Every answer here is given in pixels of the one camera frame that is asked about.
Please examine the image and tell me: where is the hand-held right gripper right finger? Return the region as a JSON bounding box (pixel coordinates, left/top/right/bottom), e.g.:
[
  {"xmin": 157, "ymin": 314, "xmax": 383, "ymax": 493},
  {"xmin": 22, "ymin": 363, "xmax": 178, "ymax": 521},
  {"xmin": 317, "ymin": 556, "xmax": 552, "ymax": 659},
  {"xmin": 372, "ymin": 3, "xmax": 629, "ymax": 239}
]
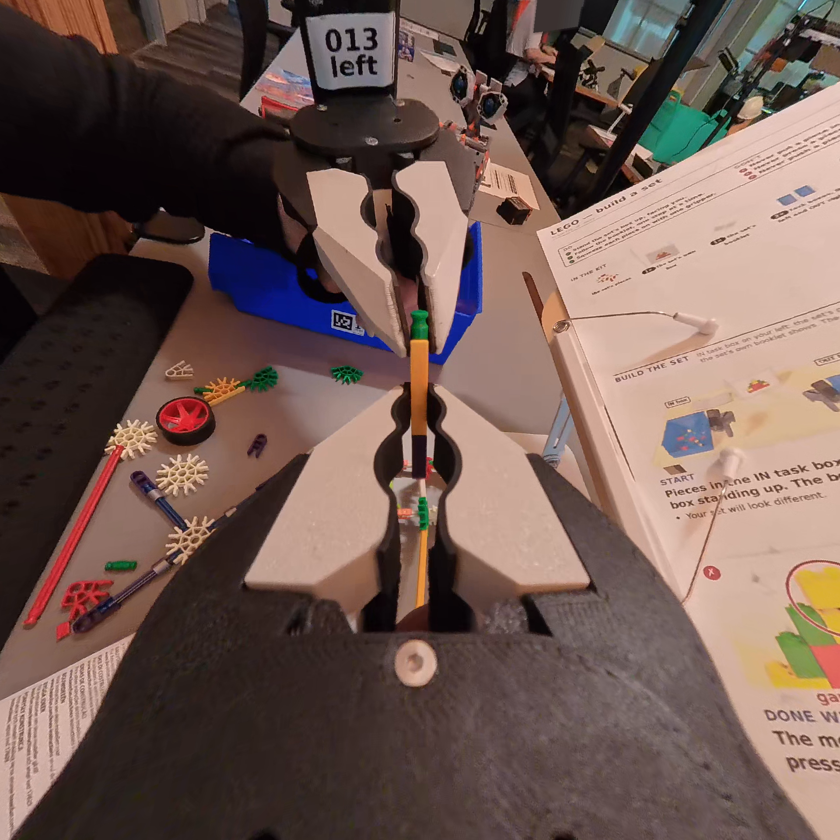
[{"xmin": 427, "ymin": 384, "xmax": 592, "ymax": 631}]

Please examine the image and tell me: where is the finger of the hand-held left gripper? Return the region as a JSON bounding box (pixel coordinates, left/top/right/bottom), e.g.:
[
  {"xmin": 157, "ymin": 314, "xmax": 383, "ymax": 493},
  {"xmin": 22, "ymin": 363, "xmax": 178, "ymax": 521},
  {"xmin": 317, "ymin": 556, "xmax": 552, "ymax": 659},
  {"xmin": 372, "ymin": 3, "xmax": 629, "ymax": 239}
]
[
  {"xmin": 392, "ymin": 161, "xmax": 471, "ymax": 357},
  {"xmin": 306, "ymin": 168, "xmax": 408, "ymax": 357}
]

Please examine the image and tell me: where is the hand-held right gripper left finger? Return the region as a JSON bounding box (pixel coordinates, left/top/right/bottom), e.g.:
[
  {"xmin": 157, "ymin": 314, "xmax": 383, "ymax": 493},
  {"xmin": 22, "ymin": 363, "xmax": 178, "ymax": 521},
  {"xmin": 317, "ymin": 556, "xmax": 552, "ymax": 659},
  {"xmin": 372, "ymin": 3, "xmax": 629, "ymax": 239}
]
[{"xmin": 244, "ymin": 386, "xmax": 411, "ymax": 631}]

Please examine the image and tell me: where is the colourful construction toy model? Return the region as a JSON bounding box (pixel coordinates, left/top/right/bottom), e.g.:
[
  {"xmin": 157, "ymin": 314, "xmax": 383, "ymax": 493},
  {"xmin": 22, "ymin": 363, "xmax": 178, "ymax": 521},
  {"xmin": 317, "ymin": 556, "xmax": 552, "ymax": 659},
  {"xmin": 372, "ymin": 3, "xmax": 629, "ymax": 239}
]
[{"xmin": 394, "ymin": 456, "xmax": 437, "ymax": 611}]

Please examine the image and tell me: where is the person's left forearm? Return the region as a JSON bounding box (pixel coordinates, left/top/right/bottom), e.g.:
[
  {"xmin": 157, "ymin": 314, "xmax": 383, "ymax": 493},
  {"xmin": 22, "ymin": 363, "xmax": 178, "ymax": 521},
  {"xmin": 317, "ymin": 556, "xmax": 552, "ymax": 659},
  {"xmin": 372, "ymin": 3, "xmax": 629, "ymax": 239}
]
[{"xmin": 0, "ymin": 3, "xmax": 293, "ymax": 253}]

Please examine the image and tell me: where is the person's left hand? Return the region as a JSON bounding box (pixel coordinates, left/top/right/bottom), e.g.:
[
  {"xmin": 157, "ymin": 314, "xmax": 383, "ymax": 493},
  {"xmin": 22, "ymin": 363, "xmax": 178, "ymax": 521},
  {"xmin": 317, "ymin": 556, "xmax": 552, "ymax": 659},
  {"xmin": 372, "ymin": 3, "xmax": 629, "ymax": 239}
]
[{"xmin": 277, "ymin": 193, "xmax": 349, "ymax": 296}]

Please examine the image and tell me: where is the white paper sheet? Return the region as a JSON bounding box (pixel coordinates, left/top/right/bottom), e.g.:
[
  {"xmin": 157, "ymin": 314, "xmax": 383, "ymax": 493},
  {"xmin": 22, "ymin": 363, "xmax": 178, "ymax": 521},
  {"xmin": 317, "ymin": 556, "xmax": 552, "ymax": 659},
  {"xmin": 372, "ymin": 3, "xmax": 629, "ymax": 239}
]
[{"xmin": 469, "ymin": 161, "xmax": 540, "ymax": 212}]

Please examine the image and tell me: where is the colourful toy box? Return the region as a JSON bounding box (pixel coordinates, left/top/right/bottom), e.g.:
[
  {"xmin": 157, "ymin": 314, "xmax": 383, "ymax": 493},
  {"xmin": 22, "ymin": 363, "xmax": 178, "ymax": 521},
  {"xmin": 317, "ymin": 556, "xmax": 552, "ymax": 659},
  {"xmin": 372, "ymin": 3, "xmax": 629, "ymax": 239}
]
[{"xmin": 252, "ymin": 66, "xmax": 315, "ymax": 119}]

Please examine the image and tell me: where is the blue plastic bin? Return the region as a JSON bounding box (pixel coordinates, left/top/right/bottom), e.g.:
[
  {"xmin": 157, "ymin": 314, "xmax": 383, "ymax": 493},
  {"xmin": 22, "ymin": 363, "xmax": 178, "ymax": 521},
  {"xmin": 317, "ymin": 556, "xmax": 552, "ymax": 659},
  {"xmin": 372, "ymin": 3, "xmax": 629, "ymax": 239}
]
[{"xmin": 208, "ymin": 220, "xmax": 483, "ymax": 365}]

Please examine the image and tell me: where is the small white robot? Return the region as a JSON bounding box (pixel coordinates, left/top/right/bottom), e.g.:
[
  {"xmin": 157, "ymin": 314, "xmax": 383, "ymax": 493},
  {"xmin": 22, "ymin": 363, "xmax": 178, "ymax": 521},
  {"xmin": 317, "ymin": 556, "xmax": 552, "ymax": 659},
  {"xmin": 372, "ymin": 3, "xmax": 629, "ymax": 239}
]
[{"xmin": 449, "ymin": 64, "xmax": 509, "ymax": 155}]

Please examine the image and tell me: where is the white document stand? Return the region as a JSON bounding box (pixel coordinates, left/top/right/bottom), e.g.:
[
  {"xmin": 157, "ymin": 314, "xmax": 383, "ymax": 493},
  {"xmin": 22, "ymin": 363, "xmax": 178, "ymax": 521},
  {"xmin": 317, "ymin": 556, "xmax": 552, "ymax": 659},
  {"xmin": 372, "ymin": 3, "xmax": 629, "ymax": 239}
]
[{"xmin": 521, "ymin": 272, "xmax": 690, "ymax": 592}]

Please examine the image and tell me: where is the white snowflake toy connector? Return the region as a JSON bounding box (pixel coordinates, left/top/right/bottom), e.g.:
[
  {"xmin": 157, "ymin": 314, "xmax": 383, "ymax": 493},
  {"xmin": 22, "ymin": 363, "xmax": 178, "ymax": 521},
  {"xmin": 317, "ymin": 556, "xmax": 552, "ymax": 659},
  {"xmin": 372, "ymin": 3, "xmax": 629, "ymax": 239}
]
[
  {"xmin": 105, "ymin": 420, "xmax": 158, "ymax": 459},
  {"xmin": 165, "ymin": 516, "xmax": 217, "ymax": 565},
  {"xmin": 156, "ymin": 454, "xmax": 210, "ymax": 497}
]

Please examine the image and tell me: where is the yellow toy connector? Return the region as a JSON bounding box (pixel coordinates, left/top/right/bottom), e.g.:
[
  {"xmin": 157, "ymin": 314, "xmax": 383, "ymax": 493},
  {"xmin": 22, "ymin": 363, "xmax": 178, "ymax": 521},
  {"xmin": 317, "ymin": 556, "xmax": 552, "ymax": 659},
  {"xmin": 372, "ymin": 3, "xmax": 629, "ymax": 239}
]
[{"xmin": 194, "ymin": 377, "xmax": 247, "ymax": 404}]

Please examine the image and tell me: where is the red toy wheel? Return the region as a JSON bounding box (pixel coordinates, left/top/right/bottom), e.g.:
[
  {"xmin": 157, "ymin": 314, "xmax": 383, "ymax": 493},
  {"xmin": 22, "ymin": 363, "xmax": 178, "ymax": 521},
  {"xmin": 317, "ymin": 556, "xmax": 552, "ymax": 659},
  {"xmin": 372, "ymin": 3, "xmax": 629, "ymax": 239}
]
[{"xmin": 155, "ymin": 396, "xmax": 216, "ymax": 446}]

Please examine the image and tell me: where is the purple connector right edge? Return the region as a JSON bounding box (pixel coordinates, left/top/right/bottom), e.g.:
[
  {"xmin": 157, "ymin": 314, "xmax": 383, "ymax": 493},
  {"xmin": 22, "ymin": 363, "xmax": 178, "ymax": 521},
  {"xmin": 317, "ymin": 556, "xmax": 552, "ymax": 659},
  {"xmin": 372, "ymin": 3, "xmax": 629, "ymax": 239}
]
[{"xmin": 130, "ymin": 470, "xmax": 188, "ymax": 529}]

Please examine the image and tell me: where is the blue toy rod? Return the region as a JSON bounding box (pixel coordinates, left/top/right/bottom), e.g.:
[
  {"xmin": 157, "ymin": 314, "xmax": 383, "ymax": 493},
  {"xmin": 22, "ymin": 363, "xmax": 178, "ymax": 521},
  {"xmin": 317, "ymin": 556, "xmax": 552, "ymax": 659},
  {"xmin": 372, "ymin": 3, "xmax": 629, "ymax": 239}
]
[{"xmin": 71, "ymin": 492, "xmax": 263, "ymax": 634}]

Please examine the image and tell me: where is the large printed instruction sheet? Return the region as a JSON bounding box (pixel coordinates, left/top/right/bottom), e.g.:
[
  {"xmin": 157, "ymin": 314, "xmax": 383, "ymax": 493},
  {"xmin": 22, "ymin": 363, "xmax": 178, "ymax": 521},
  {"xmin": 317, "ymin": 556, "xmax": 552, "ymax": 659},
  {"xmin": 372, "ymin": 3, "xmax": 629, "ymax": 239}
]
[{"xmin": 537, "ymin": 82, "xmax": 840, "ymax": 840}]

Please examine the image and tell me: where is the long red toy rod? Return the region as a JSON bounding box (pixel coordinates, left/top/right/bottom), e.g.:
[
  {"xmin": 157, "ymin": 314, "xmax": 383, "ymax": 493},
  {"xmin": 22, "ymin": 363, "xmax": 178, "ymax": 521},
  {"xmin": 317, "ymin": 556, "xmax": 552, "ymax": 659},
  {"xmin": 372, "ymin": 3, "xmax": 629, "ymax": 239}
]
[{"xmin": 23, "ymin": 446, "xmax": 126, "ymax": 627}]

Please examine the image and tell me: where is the red toy connector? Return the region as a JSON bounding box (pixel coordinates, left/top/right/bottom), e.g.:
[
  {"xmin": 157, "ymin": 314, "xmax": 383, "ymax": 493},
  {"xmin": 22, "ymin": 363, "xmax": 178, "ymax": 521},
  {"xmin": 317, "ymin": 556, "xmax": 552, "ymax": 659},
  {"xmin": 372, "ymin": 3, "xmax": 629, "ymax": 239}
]
[{"xmin": 56, "ymin": 579, "xmax": 114, "ymax": 641}]

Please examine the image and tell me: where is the green bag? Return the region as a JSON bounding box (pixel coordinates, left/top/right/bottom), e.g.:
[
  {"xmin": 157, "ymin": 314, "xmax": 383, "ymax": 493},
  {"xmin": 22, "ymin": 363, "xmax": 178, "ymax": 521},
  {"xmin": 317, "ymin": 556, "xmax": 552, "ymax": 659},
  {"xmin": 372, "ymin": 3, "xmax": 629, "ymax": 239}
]
[{"xmin": 638, "ymin": 92, "xmax": 729, "ymax": 165}]

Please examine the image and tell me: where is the black pole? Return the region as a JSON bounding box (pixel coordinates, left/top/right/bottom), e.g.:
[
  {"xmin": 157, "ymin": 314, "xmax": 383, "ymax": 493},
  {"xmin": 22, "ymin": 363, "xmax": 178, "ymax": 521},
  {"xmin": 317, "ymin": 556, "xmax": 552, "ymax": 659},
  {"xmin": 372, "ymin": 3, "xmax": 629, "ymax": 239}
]
[{"xmin": 591, "ymin": 0, "xmax": 729, "ymax": 198}]

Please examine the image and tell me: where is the black perforated panel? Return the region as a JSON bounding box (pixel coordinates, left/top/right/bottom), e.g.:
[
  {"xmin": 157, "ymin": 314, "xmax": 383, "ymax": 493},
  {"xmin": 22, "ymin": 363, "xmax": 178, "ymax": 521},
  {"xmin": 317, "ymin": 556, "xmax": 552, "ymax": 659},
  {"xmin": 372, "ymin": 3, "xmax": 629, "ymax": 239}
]
[{"xmin": 0, "ymin": 255, "xmax": 194, "ymax": 651}]

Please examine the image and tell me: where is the toy instruction booklet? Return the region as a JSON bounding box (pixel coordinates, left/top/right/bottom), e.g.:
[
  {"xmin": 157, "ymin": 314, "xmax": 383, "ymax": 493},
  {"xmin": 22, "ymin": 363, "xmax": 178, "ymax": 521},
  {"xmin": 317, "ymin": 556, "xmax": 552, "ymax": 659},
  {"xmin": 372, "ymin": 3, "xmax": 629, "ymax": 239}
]
[{"xmin": 0, "ymin": 633, "xmax": 135, "ymax": 840}]

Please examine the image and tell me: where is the white slotted metal bracket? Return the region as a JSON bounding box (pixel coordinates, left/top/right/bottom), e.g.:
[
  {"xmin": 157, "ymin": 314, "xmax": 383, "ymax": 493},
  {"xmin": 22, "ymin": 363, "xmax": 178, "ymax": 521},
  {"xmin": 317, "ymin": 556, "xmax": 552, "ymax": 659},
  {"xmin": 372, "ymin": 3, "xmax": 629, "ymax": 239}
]
[{"xmin": 541, "ymin": 394, "xmax": 575, "ymax": 468}]

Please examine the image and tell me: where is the black cable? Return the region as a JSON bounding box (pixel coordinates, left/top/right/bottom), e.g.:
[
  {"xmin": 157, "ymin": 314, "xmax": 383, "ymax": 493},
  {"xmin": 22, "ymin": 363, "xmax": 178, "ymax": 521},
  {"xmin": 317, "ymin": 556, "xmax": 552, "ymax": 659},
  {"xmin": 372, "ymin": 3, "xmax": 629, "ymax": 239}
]
[{"xmin": 130, "ymin": 217, "xmax": 206, "ymax": 245}]

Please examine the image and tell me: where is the wire clip with white tip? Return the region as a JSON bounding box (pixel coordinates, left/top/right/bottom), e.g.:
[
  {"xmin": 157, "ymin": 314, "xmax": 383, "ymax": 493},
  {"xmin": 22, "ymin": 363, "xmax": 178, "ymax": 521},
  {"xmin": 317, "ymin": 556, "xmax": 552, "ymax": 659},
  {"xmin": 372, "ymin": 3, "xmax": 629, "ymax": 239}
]
[
  {"xmin": 553, "ymin": 310, "xmax": 719, "ymax": 336},
  {"xmin": 681, "ymin": 448, "xmax": 746, "ymax": 605}
]

